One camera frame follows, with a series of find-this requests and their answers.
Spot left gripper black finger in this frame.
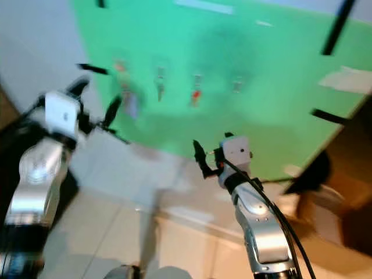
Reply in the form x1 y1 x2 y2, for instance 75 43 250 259
102 95 123 130
67 76 91 97

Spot keys with purple tag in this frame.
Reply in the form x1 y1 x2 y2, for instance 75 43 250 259
113 59 141 120

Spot short black tape strip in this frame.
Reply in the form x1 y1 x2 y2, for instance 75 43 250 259
77 62 109 76
310 108 345 126

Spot key with red tag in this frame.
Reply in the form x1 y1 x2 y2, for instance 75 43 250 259
189 73 205 108

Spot dark silver key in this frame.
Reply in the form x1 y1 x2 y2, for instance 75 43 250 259
154 67 167 103

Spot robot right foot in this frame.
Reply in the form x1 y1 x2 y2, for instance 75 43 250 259
144 266 185 279

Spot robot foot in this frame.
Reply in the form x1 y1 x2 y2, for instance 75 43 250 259
106 265 140 279
144 266 185 279

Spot brown wooden furniture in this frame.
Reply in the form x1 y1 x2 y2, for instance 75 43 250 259
284 98 372 259

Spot white tape strip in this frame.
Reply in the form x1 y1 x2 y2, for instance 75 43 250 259
173 0 234 15

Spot white paper patch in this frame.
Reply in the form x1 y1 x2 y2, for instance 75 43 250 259
319 65 372 96

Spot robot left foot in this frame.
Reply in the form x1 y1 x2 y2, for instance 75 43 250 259
106 265 140 279

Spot long black tape strip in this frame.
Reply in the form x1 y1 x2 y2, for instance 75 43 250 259
321 0 356 56

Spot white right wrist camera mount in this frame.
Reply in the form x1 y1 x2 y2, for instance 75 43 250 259
220 135 254 175

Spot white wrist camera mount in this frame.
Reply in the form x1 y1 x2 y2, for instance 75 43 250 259
220 135 254 175
45 90 83 138

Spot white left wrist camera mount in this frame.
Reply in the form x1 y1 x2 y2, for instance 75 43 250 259
45 90 83 138

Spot silver wall hook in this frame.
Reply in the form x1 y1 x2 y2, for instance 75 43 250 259
231 76 245 95

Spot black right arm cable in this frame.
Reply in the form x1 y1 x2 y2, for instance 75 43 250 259
226 158 319 279

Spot green wall board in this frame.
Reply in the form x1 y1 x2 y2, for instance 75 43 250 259
71 0 372 182

